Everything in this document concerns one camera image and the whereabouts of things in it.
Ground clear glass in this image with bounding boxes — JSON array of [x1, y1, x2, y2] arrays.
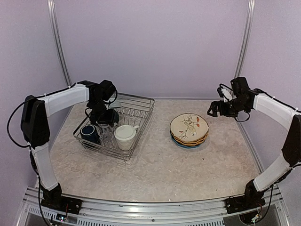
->
[[100, 132, 115, 149], [98, 124, 114, 133]]

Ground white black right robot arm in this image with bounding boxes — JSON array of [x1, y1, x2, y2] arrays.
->
[[207, 77, 301, 209]]

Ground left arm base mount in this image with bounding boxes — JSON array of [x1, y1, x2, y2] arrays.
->
[[41, 196, 82, 215]]

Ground right aluminium corner post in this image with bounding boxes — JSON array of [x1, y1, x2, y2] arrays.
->
[[234, 0, 255, 78]]

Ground aluminium corner post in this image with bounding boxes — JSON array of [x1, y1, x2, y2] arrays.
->
[[47, 0, 71, 87], [234, 0, 255, 78]]

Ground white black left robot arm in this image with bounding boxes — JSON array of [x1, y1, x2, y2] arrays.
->
[[21, 80, 119, 210]]

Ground blue polka dot plate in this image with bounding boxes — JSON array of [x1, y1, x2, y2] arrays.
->
[[171, 136, 201, 149]]

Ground wire dish rack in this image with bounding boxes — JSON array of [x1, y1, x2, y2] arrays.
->
[[73, 93, 155, 161]]

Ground dark blue mug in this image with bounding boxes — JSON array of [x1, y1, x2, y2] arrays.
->
[[80, 124, 100, 144]]

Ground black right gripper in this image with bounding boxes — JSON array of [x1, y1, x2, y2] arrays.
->
[[208, 97, 249, 117]]

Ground cream ribbed mug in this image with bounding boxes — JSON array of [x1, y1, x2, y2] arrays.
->
[[114, 125, 140, 151]]

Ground yellow polka dot plate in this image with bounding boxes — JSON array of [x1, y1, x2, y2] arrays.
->
[[175, 138, 206, 146]]

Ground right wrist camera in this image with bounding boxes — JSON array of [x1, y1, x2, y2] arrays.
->
[[217, 84, 233, 103]]

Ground aluminium front rail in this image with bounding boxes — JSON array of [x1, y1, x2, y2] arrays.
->
[[22, 186, 286, 226]]

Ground cream plate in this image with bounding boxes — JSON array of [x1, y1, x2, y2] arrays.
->
[[170, 113, 209, 141]]

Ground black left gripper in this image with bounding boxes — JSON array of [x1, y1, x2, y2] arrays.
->
[[90, 98, 116, 127]]

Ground left aluminium corner post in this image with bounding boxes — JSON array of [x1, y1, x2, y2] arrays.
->
[[47, 0, 71, 87]]

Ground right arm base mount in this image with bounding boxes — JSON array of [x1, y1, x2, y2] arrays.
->
[[224, 195, 266, 214]]

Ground light blue patterned bowl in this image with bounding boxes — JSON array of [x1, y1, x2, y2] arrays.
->
[[109, 100, 122, 109]]

